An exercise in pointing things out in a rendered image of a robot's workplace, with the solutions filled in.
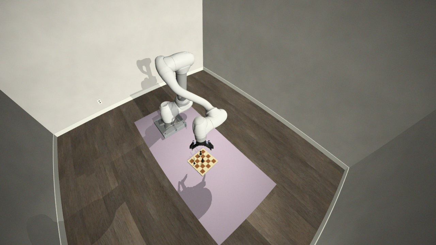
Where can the chessboard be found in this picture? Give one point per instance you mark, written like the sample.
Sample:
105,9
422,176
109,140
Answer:
202,167

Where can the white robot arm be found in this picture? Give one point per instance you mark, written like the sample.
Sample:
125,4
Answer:
180,63

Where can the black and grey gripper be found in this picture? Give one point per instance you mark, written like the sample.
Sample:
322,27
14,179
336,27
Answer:
205,143

